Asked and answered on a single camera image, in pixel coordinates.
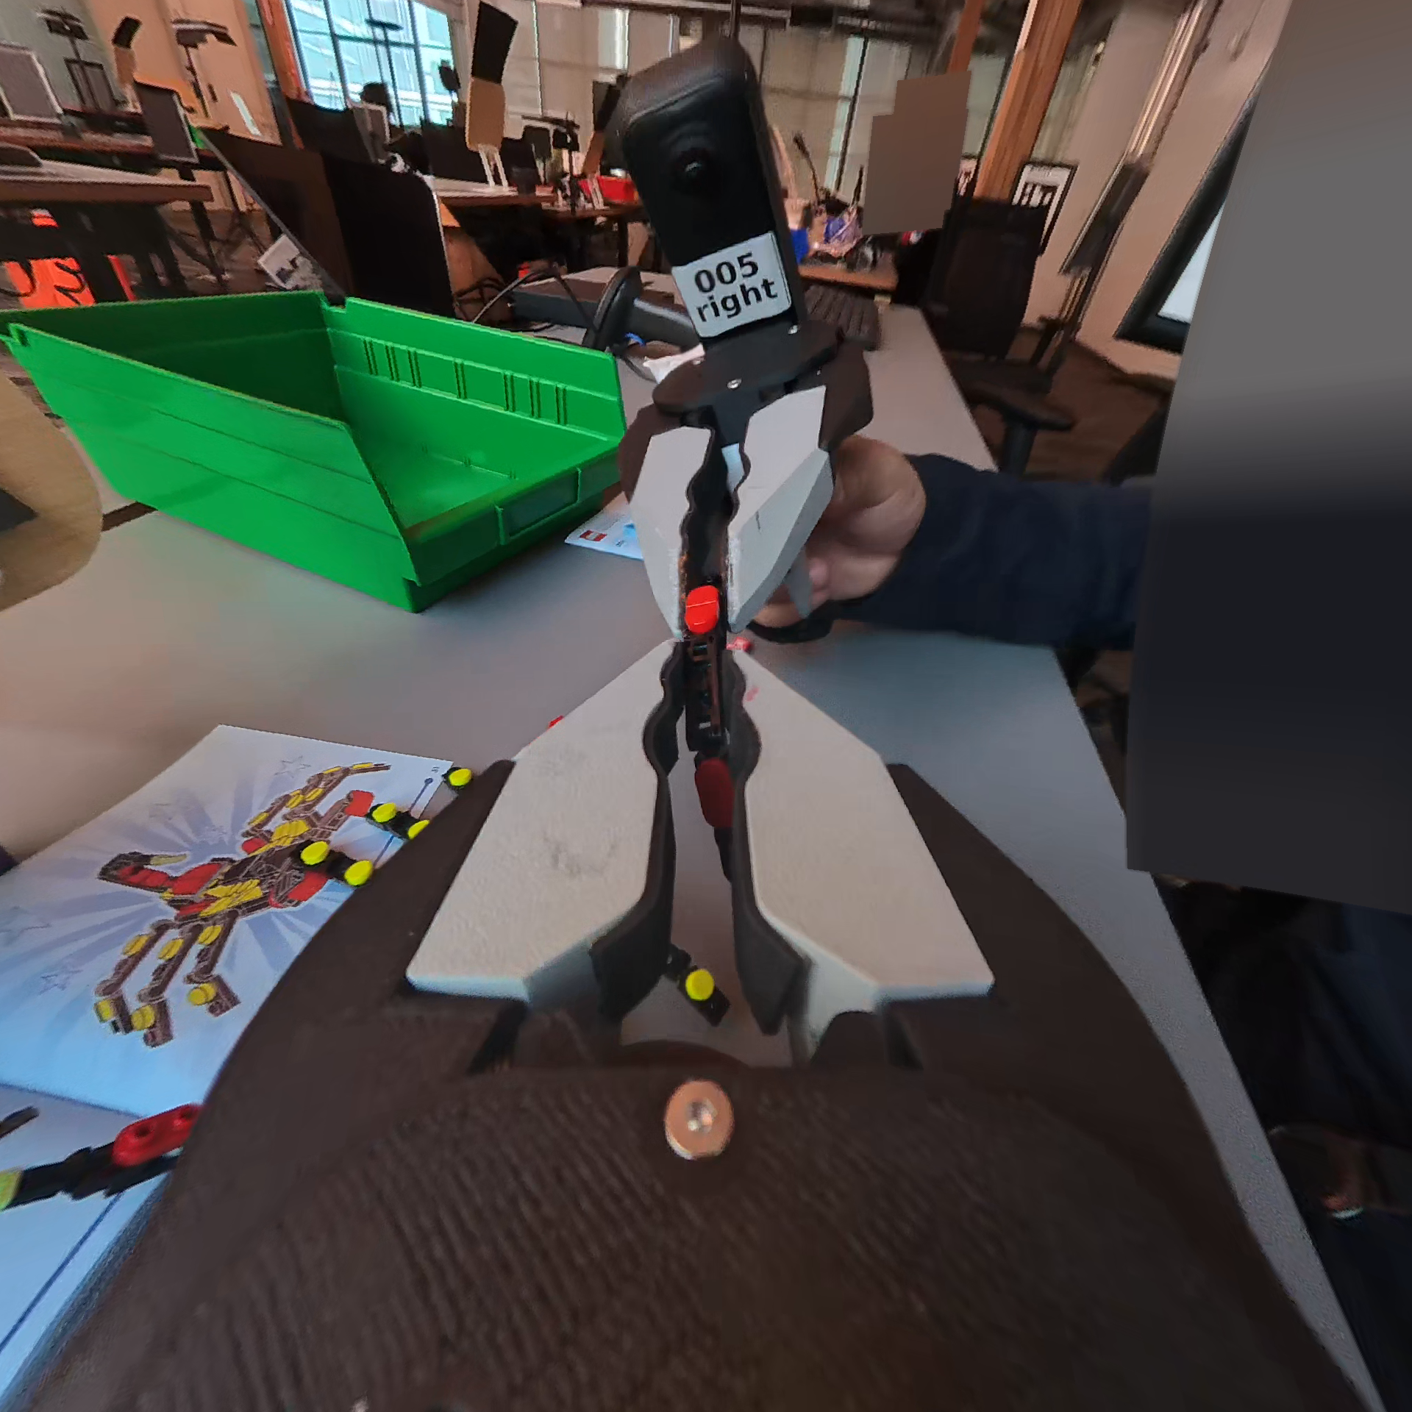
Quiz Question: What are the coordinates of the black lego leg red tip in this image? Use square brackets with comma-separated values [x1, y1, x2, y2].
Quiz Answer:
[667, 585, 734, 1027]

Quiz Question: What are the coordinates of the spider picture instruction booklet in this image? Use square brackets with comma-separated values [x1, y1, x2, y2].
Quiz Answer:
[0, 1086, 178, 1412]

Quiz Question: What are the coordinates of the wooden background desk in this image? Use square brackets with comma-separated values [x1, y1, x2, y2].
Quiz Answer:
[0, 165, 217, 313]

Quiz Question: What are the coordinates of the red black lego scorpion model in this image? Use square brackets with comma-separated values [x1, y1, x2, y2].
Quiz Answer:
[0, 761, 475, 1215]

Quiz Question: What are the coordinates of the white paper leaflet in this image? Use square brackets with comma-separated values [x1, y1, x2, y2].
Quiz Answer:
[564, 508, 647, 561]

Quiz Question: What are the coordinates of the person's right hand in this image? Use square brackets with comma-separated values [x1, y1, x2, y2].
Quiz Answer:
[763, 437, 928, 624]

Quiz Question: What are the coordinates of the plywood sign stand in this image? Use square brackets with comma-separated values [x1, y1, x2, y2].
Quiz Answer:
[0, 375, 102, 610]

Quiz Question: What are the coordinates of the black barcode scanner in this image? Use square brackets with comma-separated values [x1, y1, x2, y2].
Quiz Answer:
[585, 264, 691, 355]

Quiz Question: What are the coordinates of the black office chair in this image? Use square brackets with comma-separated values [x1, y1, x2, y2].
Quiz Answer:
[924, 197, 1077, 476]

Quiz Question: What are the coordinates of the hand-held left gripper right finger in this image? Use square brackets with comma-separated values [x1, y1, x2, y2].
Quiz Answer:
[722, 645, 996, 1066]

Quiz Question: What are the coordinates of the scorpion picture instruction booklet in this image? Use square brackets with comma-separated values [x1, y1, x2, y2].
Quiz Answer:
[0, 724, 475, 1116]

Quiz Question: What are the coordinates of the person's right forearm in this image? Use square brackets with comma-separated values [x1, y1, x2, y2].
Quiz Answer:
[854, 452, 1153, 652]

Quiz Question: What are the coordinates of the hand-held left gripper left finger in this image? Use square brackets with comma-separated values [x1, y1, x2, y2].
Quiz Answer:
[405, 642, 679, 1022]

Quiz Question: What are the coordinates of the black keyboard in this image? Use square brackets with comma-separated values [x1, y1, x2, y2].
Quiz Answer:
[803, 284, 886, 350]

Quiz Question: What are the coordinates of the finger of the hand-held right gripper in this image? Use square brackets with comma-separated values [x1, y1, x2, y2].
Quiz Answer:
[717, 383, 837, 632]
[628, 424, 724, 644]

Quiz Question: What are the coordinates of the green plastic bin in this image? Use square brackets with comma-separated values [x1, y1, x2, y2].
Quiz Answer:
[0, 289, 628, 613]

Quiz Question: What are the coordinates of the black framed picture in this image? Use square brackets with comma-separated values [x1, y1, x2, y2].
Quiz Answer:
[1008, 160, 1077, 240]

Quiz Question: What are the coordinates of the dark chair back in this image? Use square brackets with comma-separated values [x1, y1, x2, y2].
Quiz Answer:
[317, 153, 455, 321]

